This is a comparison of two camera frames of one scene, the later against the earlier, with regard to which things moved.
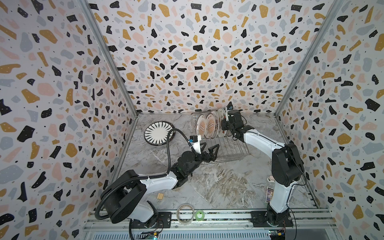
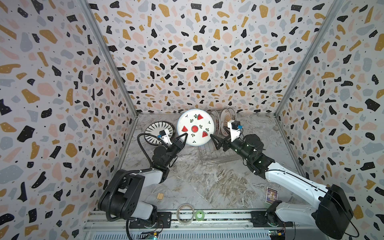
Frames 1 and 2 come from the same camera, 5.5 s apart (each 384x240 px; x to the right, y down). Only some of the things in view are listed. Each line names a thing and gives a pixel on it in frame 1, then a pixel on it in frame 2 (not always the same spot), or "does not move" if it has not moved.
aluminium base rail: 308,224 does not move
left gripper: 204,158 → 176,145
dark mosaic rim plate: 156,133 does not move
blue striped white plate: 157,133 does not move
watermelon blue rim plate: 226,133 → 198,124
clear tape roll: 179,221 does not move
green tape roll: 202,213 does not move
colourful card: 269,194 does not move
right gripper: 227,120 → 226,144
